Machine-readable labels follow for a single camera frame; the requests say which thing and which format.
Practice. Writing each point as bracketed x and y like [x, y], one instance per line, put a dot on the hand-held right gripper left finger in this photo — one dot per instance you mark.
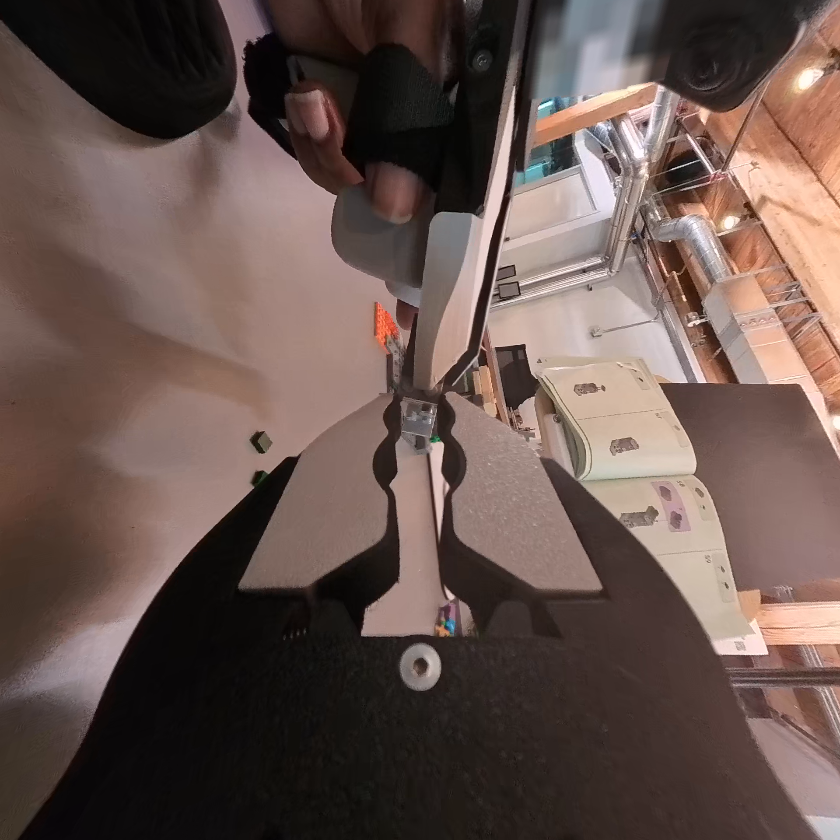
[315, 518]

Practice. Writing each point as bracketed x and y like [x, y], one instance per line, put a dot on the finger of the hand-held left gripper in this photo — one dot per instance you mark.
[453, 289]
[489, 275]

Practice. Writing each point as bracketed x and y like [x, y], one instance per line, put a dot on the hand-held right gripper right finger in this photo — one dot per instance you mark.
[525, 518]

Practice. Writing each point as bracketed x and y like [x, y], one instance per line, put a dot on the small dark green tile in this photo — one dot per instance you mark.
[262, 441]

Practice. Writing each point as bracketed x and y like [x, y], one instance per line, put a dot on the grey brick pillar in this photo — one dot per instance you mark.
[417, 423]

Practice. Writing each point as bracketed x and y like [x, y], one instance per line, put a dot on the black quilted elbow pad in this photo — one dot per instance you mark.
[118, 59]

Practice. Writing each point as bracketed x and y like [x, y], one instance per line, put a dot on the person's left hand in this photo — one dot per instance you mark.
[394, 19]

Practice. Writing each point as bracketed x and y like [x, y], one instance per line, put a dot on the grey baseplate brick building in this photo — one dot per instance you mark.
[387, 328]

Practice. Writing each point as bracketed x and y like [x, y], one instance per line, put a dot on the colourful figure with yellow sword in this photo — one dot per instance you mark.
[446, 620]

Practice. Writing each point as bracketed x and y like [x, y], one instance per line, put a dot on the pale green instruction book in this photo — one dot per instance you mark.
[623, 426]

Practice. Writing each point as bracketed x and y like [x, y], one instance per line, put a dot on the silver ventilation duct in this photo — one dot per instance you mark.
[695, 236]

